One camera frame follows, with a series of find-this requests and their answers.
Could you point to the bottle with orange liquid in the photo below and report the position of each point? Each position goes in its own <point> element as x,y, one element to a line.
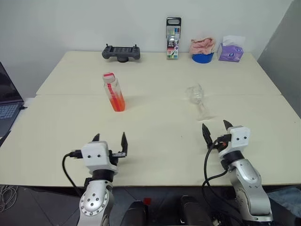
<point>116,101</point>

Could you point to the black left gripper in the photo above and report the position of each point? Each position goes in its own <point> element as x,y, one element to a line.
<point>115,155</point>

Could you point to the dark rounded shape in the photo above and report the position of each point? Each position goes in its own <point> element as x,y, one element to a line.
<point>135,214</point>
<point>195,212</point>

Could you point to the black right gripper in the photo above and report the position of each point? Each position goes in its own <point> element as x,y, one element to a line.
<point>224,141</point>

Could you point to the white and red bottle cap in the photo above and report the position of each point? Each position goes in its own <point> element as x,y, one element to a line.
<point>108,77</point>

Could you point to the pink cloth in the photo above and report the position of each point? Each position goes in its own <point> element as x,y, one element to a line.
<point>202,46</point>

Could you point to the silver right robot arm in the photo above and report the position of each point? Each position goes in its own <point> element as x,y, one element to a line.
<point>249,188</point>

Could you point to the small red block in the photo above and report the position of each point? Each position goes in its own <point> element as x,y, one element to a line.
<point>147,201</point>

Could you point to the purple tissue box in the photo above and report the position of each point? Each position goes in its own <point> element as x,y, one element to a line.
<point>230,53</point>

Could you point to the blue bowl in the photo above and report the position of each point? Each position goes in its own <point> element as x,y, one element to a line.
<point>202,58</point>

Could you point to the dark laptop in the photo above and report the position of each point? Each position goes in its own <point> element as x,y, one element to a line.
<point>7,94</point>

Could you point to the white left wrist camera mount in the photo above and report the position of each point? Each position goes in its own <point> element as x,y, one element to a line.
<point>96,153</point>

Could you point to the dark grey handheld controller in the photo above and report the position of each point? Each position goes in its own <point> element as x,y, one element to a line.
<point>122,50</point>

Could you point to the colour marker pen pack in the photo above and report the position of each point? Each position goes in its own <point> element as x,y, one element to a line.
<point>172,47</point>

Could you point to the white tissue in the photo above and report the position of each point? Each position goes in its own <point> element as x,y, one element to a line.
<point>234,40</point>

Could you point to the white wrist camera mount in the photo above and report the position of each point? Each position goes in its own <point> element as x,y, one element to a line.
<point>96,153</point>
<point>240,139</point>

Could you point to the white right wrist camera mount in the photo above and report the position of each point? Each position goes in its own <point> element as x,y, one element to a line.
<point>240,139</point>

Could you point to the clear wine glass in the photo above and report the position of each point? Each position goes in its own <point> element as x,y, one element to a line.
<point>196,94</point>

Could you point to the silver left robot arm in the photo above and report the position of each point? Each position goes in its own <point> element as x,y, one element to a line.
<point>94,200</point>

